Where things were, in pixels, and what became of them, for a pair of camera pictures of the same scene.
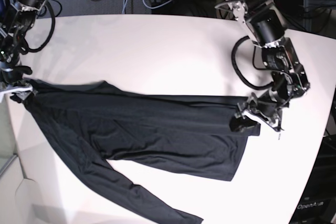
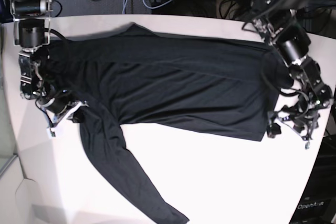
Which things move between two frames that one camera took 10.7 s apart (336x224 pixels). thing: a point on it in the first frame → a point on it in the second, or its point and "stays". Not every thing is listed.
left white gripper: (22, 92) → (76, 114)
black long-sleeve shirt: (100, 123) → (131, 75)
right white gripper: (243, 125) → (302, 122)
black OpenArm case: (317, 203) stays
